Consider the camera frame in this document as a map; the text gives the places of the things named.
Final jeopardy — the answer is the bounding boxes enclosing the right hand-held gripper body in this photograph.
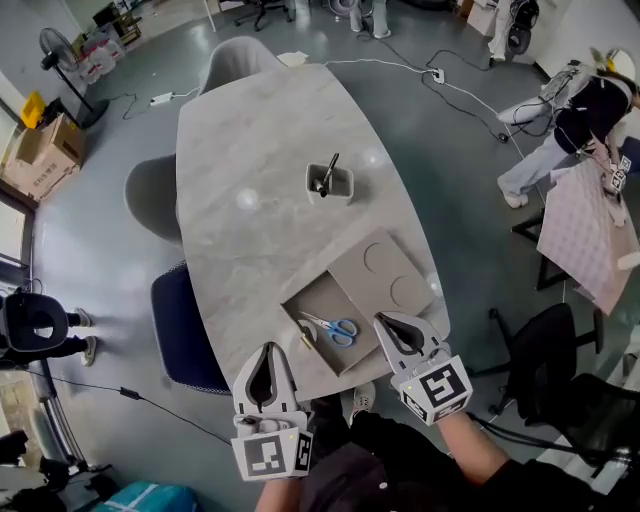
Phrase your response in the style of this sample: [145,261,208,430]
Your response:
[389,344,474,428]

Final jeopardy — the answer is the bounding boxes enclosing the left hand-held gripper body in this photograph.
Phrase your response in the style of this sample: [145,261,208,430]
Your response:
[229,410,315,482]

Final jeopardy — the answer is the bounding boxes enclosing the blue-handled scissors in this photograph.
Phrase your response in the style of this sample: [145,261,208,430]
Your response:
[298,310,360,348]

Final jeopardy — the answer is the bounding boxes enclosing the beige cardboard box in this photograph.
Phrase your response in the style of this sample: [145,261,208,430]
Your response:
[279,227,435,377]

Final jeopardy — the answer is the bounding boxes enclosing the person's right forearm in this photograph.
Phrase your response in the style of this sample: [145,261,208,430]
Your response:
[444,412,511,489]

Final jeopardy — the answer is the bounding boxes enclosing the person's left forearm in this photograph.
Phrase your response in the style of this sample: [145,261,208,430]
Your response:
[254,477,311,512]

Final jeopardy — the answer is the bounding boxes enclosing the brown cardboard box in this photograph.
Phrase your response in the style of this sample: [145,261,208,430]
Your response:
[0,112,86,204]

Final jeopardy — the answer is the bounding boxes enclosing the person's right white shoe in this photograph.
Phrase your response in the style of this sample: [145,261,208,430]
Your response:
[350,381,377,426]

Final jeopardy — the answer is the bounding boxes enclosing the dark blue chair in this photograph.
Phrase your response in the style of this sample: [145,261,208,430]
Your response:
[150,260,232,396]

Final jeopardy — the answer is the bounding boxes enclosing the person's black clothing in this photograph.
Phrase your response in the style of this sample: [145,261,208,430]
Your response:
[297,394,640,512]

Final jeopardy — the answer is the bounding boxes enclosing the black office chair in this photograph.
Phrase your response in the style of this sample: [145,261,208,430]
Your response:
[467,302,640,469]

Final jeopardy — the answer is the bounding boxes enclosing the teal wrapped package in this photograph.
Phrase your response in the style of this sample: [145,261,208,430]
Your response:
[92,480,201,512]

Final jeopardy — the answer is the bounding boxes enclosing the white pen holder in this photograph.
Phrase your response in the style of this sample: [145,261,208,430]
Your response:
[305,163,355,206]

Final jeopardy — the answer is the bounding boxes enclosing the table with pink checked cloth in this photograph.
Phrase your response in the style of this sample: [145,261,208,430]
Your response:
[510,154,640,317]

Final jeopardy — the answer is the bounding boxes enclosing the black pen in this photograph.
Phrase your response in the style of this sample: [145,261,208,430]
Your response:
[313,152,341,198]

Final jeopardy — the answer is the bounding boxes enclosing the grey shell chair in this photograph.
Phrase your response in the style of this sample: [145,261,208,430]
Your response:
[198,35,289,96]
[123,153,184,249]

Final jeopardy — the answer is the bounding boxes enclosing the grey marble table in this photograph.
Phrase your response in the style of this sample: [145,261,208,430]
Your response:
[174,63,451,401]

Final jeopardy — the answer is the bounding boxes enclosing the yellow plastic bin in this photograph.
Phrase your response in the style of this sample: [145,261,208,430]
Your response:
[20,90,46,130]

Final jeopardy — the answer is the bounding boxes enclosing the packs of water bottles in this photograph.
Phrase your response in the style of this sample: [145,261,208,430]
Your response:
[77,33,127,85]

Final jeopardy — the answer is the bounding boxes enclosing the black swivel chair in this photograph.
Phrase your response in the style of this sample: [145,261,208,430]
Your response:
[233,0,296,32]

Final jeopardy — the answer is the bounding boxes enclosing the black standing fan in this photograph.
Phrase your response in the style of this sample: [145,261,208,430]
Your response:
[38,27,111,130]

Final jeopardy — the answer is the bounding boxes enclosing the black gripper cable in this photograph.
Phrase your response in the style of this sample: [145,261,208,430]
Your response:
[467,410,626,464]

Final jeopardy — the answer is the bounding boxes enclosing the black floor cable with adapter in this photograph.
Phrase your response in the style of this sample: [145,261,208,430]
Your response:
[24,367,234,446]

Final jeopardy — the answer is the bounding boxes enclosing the white floor cable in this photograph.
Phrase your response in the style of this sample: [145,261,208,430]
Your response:
[324,58,549,201]

